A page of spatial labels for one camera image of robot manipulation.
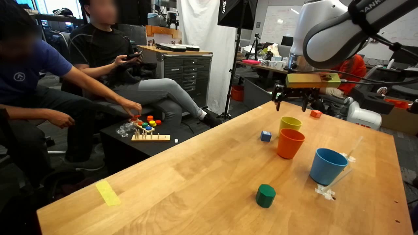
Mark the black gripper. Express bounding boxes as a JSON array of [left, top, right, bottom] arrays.
[[271, 85, 320, 112]]

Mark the yellow plastic cup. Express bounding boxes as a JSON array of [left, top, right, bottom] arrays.
[[279, 116, 301, 130]]

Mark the orange plastic cup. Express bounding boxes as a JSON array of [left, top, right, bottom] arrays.
[[277, 129, 304, 159]]

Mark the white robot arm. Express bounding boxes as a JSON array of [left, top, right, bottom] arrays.
[[288, 0, 418, 74]]

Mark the blue plastic cup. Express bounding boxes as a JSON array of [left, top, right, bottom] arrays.
[[309, 147, 347, 185]]

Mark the small orange block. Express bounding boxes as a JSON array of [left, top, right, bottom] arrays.
[[309, 109, 321, 118]]

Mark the small blue cube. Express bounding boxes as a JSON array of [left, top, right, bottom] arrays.
[[260, 130, 271, 142]]

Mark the person in red hoodie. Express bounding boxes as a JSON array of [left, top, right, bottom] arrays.
[[325, 53, 367, 98]]

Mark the green cylinder block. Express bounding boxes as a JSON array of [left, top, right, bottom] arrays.
[[256, 184, 275, 207]]

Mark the black studio light stand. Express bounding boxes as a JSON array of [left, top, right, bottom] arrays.
[[218, 0, 258, 118]]

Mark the grey drawer cabinet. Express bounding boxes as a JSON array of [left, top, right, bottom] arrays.
[[138, 45, 213, 107]]

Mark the white curtain backdrop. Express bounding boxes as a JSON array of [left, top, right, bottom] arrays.
[[176, 0, 236, 112]]

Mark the colourful toy blocks pile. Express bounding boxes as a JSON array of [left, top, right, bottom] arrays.
[[116, 115, 162, 137]]

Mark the wooden toy tray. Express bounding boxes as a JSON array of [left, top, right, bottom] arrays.
[[130, 133, 171, 142]]

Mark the person in black shirt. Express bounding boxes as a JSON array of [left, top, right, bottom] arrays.
[[69, 0, 222, 126]]

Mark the person in blue shirt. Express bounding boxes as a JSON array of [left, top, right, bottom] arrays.
[[0, 0, 141, 179]]

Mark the yellow wrist camera box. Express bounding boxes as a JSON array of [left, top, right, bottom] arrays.
[[286, 73, 341, 88]]

